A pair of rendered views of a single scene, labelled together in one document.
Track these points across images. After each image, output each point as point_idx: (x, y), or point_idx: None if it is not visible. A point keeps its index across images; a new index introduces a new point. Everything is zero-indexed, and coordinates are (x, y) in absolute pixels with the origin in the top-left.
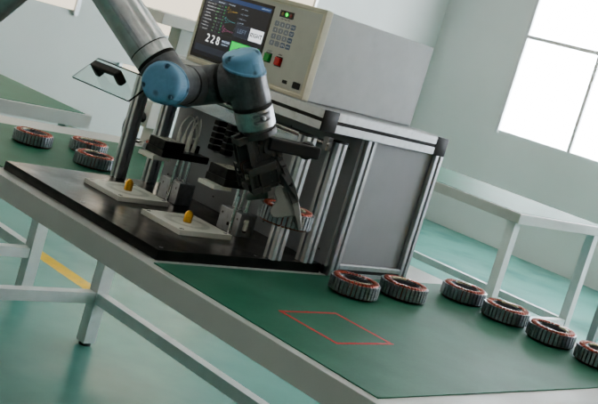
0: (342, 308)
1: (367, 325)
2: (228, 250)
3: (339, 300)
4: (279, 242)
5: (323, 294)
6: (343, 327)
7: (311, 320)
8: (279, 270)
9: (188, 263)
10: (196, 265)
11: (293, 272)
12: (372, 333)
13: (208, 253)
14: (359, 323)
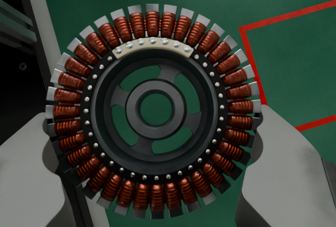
0: None
1: None
2: (19, 120)
3: None
4: (9, 19)
5: (152, 0)
6: (302, 50)
7: (296, 98)
8: (42, 22)
9: (94, 210)
10: (97, 198)
11: None
12: (311, 8)
13: (64, 177)
14: (274, 8)
